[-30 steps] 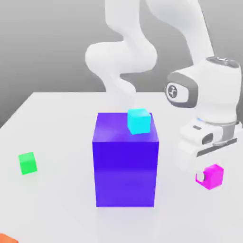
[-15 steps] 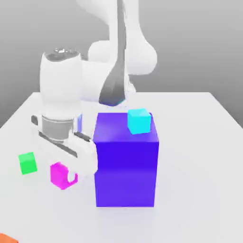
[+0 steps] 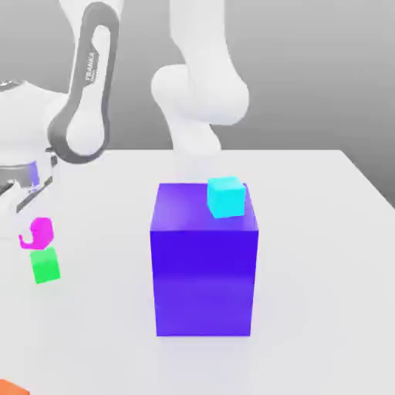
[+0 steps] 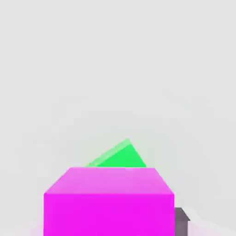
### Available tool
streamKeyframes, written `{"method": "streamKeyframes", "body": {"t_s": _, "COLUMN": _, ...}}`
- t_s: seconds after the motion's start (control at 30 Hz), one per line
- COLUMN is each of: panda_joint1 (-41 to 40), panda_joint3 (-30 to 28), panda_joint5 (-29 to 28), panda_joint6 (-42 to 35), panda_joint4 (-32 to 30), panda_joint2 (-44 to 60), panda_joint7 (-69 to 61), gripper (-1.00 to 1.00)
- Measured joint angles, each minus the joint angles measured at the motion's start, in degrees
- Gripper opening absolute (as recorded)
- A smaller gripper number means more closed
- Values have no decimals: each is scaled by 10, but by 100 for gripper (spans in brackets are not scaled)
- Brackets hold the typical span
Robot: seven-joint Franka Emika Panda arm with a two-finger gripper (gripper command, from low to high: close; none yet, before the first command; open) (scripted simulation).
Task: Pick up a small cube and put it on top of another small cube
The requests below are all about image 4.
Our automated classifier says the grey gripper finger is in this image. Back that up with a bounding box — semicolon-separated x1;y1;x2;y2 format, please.
174;207;207;236

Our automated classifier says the small magenta cube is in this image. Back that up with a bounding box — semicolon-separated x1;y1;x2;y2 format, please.
43;167;175;236

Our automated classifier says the small green cube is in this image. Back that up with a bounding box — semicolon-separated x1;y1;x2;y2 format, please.
84;137;147;168

